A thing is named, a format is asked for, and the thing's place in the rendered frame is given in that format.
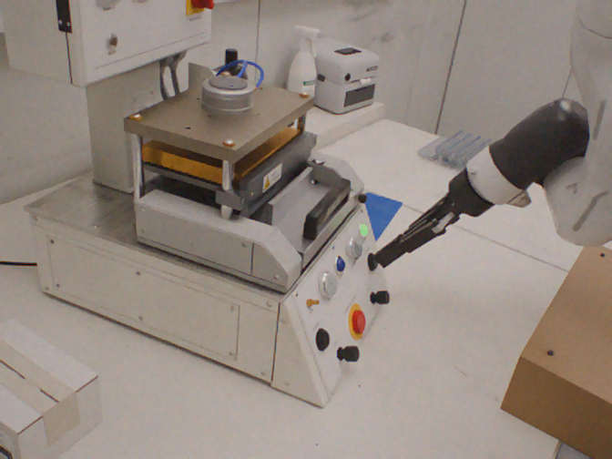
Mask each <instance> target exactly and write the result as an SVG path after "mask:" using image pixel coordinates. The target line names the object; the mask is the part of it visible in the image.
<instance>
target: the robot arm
mask: <svg viewBox="0 0 612 459"><path fill-rule="evenodd" d="M575 12H576V15H575V21H574V25H573V30H572V40H571V51H570V64H571V67H572V69H573V72H574V75H575V79H576V82H577V85H578V88H579V91H580V95H581V97H582V100H583V103H584V106H586V108H584V107H583V106H582V105H581V104H580V103H579V102H577V101H575V100H573V99H569V98H565V97H560V98H559V99H557V100H553V101H551V102H549V103H547V104H544V105H543V106H541V107H538V108H537V109H536V110H535V111H534V112H532V113H531V114H530V115H528V116H527V117H525V118H523V119H522V120H521V121H520V123H518V124H517V125H516V126H514V127H513V128H512V129H511V130H509V131H508V132H507V133H506V134H505V136H504V138H502V139H500V140H497V141H495V142H493V143H491V144H490V145H488V146H487V147H486V148H484V149H483V150H481V151H479V153H478V154H477V155H475V156H474V157H473V158H471V159H470V160H468V162H467V164H466V166H467V168H465V169H464V170H462V171H461V172H460V173H459V174H457V175H456V176H455V177H453V178H452V179H451V180H449V181H448V191H447V192H446V193H445V194H444V195H443V196H442V198H441V199H440V200H439V201H438V202H437V203H434V204H433V205H432V206H431V207H430V208H429V209H428V210H427V211H426V212H424V213H423V215H422V216H421V217H419V218H418V219H416V220H415V221H414V222H413V223H410V225H409V228H408V230H406V231H404V232H403V234H402V233H401V234H399V235H398V236H397V237H396V238H395V239H393V240H392V241H389V242H388V243H387V245H385V246H384V247H383V248H381V249H380V250H378V251H377V252H376V253H375V255H373V256H372V257H373V259H374V260H376V261H377V262H378V263H379V264H380V265H381V266H382V267H383V268H386V267H387V266H388V265H391V264H392V263H394V262H395V261H396V260H398V258H400V257H401V256H402V255H403V254H405V253H406V252H408V253H412V252H413V251H414V250H417V249H418V248H421V247H422V246H423V245H425V244H427V242H428V241H430V240H432V239H434V238H437V237H439V236H442V235H444V234H445V232H446V229H445V228H446V227H447V226H448V225H451V224H455V222H457V221H458V220H459V219H460V216H461V215H462V214H464V215H468V216H469V217H472V218H478V217H481V216H482V215H483V214H485V212H486V211H488V210H489V209H490V208H492V207H493V206H494V205H499V206H503V205H504V204H506V205H511V206H516V207H518V208H526V207H527V206H529V205H530V204H531V203H532V200H531V197H530V195H529V192H528V189H529V188H530V187H531V186H532V184H533V182H535V184H536V185H538V186H542V188H543V190H544V194H545V197H546V202H547V205H548V207H549V210H550V212H551V216H552V219H553V222H554V226H555V231H556V233H557V234H558V235H559V236H560V237H561V238H562V239H563V240H566V241H568V242H571V244H573V245H576V246H578V247H599V246H603V245H605V244H607V242H609V241H611V240H612V0H578V4H577V6H576V11H575Z"/></svg>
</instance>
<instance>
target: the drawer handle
mask: <svg viewBox="0 0 612 459"><path fill-rule="evenodd" d="M350 193H351V181H350V180H349V179H347V178H340V179H339V180H338V181H337V183H336V184H335V186H334V187H333V188H332V189H331V190H330V191H328V192H327V193H326V194H325V195H324V196H323V197H322V199H321V200H320V201H319V202H318V204H317V205H316V206H315V207H314V208H312V209H311V210H310V211H309V212H308V214H307V215H306V218H305V221H304V227H303V236H302V237H303V238H306V239H309V240H316V239H317V237H318V229H319V226H320V225H321V224H322V223H323V222H324V221H325V219H326V218H327V217H328V216H330V215H331V214H332V211H333V210H334V209H335V208H336V207H337V206H338V205H339V203H340V202H345V203H347V202H348V201H349V200H350Z"/></svg>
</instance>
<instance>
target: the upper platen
mask: <svg viewBox="0 0 612 459"><path fill-rule="evenodd" d="M300 134H301V130H299V129H295V128H291V127H286V128H283V129H282V130H281V131H279V132H278V133H276V134H275V135H273V136H272V138H270V139H269V140H266V141H265V142H264V143H262V144H261V145H259V146H258V147H257V148H255V149H253V150H252V151H250V153H249V154H248V155H246V156H245V157H243V158H242V159H240V160H239V161H236V162H235V163H234V171H233V188H236V189H239V188H240V180H242V179H243V178H245V177H246V176H247V175H249V174H250V173H251V171H254V170H255V169H256V168H258V166H259V165H261V164H262V163H263V162H264V161H266V160H267V159H269V158H271V157H272V156H274V155H275V154H276V153H277V151H279V150H280V149H281V148H284V147H285V146H287V145H288V144H289V143H291V142H292V141H293V140H294V139H295V138H296V137H297V136H299V135H300ZM143 158H144V160H145V162H144V170H147V171H151V172H154V173H158V174H160V175H164V176H167V177H170V178H174V179H179V180H182V181H185V182H188V183H189V184H191V185H195V186H198V187H202V188H204V189H210V190H213V191H216V189H218V188H219V187H220V186H221V172H222V159H218V158H213V157H210V156H206V155H202V154H199V152H196V151H192V150H188V149H185V148H180V147H176V146H172V145H170V144H167V143H162V142H159V141H156V140H151V141H149V142H148V143H146V144H144V145H143Z"/></svg>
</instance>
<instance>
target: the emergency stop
mask: <svg viewBox="0 0 612 459"><path fill-rule="evenodd" d="M365 326H366V319H365V315H364V313H363V312H362V311H361V310H356V311H354V312H353V314H352V328H353V330H354V332H355V333H363V331H364V330H365Z"/></svg>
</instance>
